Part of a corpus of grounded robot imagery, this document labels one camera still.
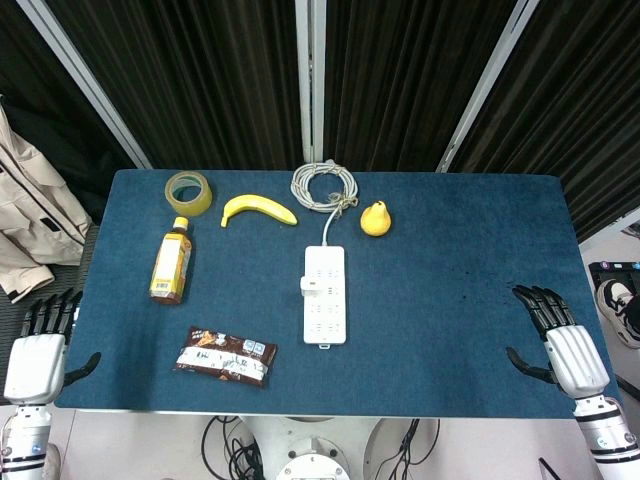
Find yellow-labelled tea bottle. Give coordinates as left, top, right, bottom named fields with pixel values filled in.
left=148, top=216, right=195, bottom=306

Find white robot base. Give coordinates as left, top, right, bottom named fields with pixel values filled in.
left=239, top=415, right=391, bottom=480

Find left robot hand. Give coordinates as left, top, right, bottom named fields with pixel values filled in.
left=2, top=288, right=103, bottom=406

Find beige jacket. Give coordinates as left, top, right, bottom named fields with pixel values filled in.
left=0, top=94, right=94, bottom=305

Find clear packing tape roll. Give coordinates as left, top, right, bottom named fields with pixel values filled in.
left=164, top=170, right=214, bottom=218

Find yellow pear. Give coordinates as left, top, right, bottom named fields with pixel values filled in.
left=360, top=200, right=393, bottom=238

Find brown snack packet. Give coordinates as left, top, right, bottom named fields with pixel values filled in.
left=172, top=325, right=279, bottom=389

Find black and white sneaker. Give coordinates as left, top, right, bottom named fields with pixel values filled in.
left=595, top=278, right=640, bottom=350

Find black box with stickers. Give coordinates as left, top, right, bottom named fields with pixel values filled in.
left=587, top=259, right=640, bottom=306

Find yellow banana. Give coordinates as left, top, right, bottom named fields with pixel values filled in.
left=220, top=194, right=299, bottom=229

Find white power strip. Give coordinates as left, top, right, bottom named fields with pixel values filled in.
left=302, top=244, right=348, bottom=352

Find black floor cables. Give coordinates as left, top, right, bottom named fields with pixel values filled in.
left=200, top=415, right=264, bottom=480

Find white frame post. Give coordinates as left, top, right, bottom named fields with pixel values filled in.
left=435, top=0, right=541, bottom=174
left=14, top=0, right=154, bottom=170
left=294, top=0, right=326, bottom=164

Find coiled white power cable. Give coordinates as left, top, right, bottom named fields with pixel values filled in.
left=290, top=159, right=360, bottom=247

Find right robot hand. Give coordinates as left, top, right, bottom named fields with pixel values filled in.
left=505, top=284, right=611, bottom=401

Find blue table mat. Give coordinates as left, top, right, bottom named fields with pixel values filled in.
left=53, top=168, right=624, bottom=420

